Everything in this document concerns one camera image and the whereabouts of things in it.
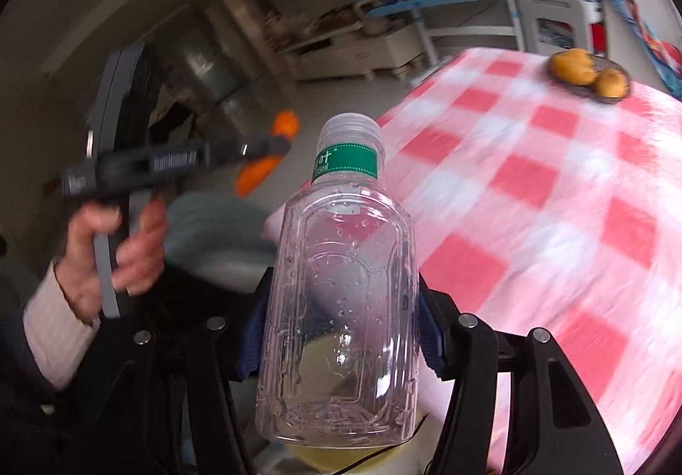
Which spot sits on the pink white checked tablecloth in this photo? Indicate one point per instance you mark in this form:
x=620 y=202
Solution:
x=533 y=240

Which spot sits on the colourful printed bag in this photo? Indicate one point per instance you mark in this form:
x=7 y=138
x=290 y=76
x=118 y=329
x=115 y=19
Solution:
x=639 y=27

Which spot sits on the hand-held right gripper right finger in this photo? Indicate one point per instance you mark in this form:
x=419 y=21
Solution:
x=432 y=336

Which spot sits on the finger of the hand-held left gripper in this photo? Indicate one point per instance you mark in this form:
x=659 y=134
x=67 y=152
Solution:
x=250 y=147

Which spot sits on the cream kettlebell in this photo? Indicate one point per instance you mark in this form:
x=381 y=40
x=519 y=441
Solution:
x=374 y=28

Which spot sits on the person's left forearm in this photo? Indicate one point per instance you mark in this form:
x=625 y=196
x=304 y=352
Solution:
x=53 y=336

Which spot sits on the clear plastic bottle green label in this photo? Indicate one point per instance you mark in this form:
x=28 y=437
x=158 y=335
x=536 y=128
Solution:
x=341 y=294

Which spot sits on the person's left hand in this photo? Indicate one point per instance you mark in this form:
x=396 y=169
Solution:
x=80 y=267

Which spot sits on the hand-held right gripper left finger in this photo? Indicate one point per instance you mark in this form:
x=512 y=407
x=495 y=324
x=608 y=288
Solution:
x=253 y=342

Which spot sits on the cream television stand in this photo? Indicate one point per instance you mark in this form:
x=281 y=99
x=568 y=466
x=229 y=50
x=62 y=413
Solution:
x=362 y=51

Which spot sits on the metal fruit plate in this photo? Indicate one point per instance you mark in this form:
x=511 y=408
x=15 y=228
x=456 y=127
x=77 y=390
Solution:
x=621 y=96

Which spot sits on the grey plastic stool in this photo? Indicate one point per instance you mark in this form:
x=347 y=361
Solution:
x=554 y=11

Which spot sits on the yellow mango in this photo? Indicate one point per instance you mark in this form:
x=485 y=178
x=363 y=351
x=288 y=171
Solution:
x=610 y=83
x=573 y=67

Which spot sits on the person's dark clothing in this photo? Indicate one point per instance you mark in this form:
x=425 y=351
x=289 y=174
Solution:
x=42 y=427

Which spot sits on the yellow plastic bin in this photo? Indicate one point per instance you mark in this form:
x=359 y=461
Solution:
x=330 y=460

